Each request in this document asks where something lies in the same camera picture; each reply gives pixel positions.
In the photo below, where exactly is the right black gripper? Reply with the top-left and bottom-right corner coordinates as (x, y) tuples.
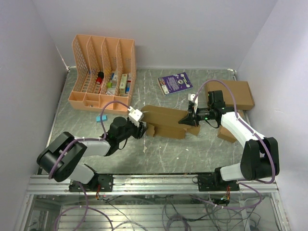
(179, 104), (214, 128)

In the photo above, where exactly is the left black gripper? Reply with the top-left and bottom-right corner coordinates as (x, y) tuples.
(117, 114), (148, 142)

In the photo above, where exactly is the brown cardboard box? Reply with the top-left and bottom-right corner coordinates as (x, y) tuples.
(141, 105), (200, 139)

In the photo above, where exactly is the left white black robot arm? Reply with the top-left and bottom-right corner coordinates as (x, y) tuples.
(37, 117), (147, 192)

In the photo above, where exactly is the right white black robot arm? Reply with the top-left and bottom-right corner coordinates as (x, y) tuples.
(179, 90), (280, 191)

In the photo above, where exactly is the small folded cardboard box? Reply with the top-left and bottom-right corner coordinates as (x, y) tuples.
(217, 110), (245, 143)

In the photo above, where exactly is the large folded cardboard box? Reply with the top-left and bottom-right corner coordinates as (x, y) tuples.
(205, 80), (255, 111)

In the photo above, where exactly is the blue block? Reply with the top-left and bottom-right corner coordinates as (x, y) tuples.
(96, 115), (107, 123)

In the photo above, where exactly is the purple book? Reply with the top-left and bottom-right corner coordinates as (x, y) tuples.
(157, 72), (193, 96)

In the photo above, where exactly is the white green carton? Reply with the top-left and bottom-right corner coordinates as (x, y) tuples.
(119, 74), (128, 94)

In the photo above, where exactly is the red black bottle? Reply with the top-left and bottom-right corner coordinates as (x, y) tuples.
(96, 71), (104, 85)

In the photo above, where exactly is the pink plastic file organizer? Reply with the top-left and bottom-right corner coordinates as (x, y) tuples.
(68, 35), (137, 115)

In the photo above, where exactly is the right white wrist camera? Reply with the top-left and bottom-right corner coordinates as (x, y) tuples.
(188, 93), (198, 113)

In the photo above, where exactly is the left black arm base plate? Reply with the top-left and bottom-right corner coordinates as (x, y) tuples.
(69, 174), (114, 192)

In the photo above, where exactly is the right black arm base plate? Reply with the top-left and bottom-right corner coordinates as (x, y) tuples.
(192, 173), (240, 192)

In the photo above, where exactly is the aluminium rail frame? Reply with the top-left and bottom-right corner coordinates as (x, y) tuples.
(14, 174), (291, 231)

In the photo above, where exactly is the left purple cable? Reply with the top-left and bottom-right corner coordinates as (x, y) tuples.
(48, 101), (132, 180)

